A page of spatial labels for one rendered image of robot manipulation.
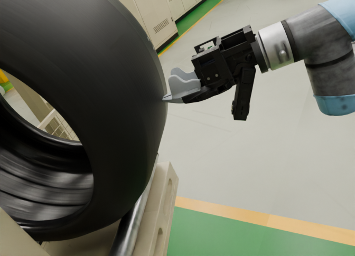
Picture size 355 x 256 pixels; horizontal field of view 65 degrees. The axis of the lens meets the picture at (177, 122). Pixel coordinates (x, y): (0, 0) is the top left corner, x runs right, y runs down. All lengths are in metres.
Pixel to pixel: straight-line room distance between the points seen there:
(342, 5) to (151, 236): 0.56
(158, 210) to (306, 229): 1.06
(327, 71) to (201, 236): 1.35
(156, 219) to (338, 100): 0.45
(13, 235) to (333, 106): 0.55
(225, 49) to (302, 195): 1.35
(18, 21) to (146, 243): 0.48
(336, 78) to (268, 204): 1.29
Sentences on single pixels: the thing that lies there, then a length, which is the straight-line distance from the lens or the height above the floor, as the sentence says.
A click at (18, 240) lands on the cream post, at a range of 0.51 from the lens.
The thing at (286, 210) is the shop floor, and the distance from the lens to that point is 1.71.
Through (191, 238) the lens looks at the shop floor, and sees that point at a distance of 1.73.
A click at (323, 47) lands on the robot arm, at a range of 0.51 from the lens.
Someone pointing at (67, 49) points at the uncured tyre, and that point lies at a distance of 0.41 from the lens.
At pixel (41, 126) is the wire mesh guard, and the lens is 1.17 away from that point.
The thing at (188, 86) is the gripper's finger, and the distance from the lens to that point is 0.53.
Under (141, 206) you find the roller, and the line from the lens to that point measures 0.67.
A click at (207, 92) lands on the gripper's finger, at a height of 1.12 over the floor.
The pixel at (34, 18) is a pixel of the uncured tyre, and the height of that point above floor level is 1.34.
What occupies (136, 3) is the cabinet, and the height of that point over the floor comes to 0.90.
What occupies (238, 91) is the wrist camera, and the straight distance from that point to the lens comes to 0.53.
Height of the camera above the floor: 1.34
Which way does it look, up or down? 30 degrees down
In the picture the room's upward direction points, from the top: 24 degrees counter-clockwise
